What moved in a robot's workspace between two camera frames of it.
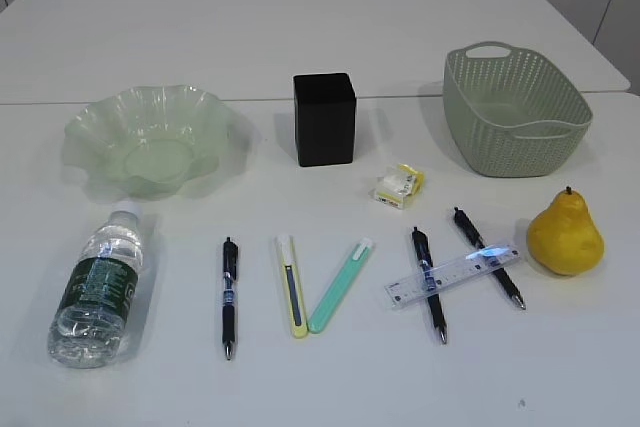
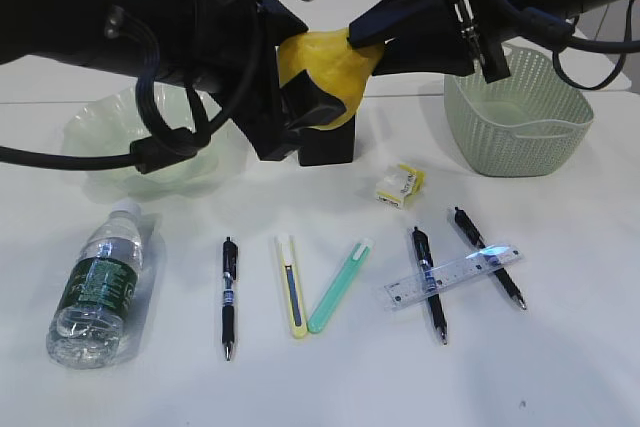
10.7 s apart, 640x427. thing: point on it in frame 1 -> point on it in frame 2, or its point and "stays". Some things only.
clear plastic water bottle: [90, 322] stays
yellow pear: [564, 237] -> [338, 66]
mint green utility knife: [341, 285] stays
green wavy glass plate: [146, 142] stays
